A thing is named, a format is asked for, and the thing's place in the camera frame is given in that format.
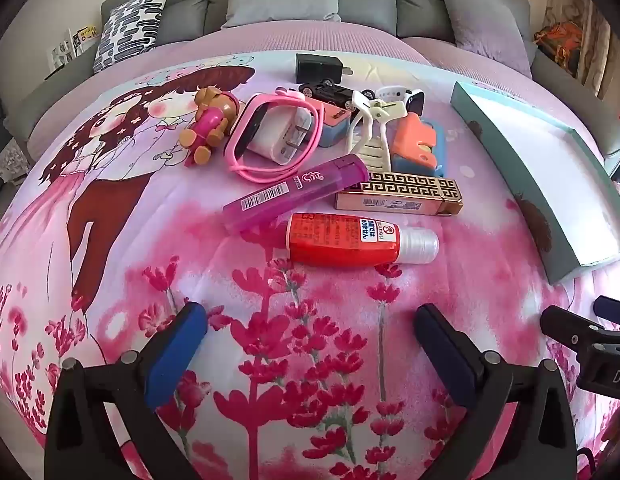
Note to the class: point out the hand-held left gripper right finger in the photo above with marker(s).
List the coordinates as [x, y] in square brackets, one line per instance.
[447, 355]

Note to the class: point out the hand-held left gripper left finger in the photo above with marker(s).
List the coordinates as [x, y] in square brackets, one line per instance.
[175, 355]

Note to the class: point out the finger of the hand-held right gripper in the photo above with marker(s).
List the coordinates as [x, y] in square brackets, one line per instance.
[570, 327]
[615, 310]

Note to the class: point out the teal shallow box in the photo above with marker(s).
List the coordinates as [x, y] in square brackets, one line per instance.
[565, 175]

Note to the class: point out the red bottle clear cap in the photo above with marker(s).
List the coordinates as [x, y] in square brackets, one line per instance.
[340, 242]

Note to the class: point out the gold patterned box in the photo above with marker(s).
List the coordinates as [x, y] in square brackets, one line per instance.
[405, 192]

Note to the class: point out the purple plastic tube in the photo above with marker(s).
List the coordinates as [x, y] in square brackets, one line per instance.
[300, 190]

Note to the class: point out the large orange blue toy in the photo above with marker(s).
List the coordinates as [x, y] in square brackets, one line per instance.
[415, 135]

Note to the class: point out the pink watch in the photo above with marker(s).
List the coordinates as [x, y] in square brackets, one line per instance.
[240, 130]

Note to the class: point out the cream hair claw clip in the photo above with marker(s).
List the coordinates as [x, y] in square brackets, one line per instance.
[377, 130]

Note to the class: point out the brown bear toy pink cap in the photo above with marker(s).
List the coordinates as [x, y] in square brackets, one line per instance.
[210, 120]

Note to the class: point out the white charger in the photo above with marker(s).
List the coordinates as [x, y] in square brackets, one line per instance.
[280, 137]

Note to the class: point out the small orange blue toy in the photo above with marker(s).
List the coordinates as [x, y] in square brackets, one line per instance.
[335, 127]

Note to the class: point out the white smartwatch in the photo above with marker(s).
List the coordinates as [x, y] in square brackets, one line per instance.
[410, 100]

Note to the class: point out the black toy car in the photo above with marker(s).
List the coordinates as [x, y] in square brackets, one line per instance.
[330, 92]

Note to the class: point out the white lace cloth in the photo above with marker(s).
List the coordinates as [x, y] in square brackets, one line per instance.
[10, 162]

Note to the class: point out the orange backpack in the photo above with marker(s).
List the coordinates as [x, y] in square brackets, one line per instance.
[557, 45]

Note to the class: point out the beige patterned curtain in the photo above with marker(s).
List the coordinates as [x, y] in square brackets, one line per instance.
[595, 25]

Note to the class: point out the grey purple pillow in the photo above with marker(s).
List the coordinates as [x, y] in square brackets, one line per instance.
[480, 25]

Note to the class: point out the black charger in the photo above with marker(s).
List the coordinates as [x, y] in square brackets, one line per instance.
[317, 66]

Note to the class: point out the white lattice rack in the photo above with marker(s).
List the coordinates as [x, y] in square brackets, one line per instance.
[62, 52]

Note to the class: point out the black white patterned pillow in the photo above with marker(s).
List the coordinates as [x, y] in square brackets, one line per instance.
[132, 25]

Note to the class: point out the pink sofa cover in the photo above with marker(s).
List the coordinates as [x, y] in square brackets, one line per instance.
[340, 40]

